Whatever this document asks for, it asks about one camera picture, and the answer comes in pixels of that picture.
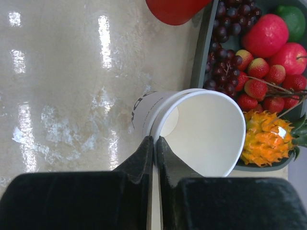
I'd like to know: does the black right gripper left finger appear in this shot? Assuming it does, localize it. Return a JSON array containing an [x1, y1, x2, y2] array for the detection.
[[0, 137, 154, 230]]

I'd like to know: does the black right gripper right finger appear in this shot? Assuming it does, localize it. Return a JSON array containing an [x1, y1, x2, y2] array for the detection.
[[157, 137, 307, 230]]

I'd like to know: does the white paper coffee cup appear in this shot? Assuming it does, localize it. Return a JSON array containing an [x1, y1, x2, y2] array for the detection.
[[130, 88, 247, 230]]

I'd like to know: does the orange plastic pineapple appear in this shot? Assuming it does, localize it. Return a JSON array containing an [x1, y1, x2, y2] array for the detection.
[[240, 111, 307, 167]]

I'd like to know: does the red apple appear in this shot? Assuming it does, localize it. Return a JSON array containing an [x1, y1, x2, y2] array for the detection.
[[241, 14, 289, 58], [267, 42, 307, 75]]

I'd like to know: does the red plastic cup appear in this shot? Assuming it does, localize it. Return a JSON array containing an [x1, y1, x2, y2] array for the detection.
[[145, 0, 212, 26]]

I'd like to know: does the dark red grape bunch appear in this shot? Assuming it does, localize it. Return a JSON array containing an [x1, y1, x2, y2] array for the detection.
[[203, 0, 262, 98]]

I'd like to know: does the dark green fruit tray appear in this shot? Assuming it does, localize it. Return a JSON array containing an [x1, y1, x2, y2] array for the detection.
[[190, 0, 307, 172]]

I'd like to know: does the green lime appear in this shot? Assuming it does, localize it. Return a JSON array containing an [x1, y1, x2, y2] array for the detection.
[[274, 5, 306, 42]]

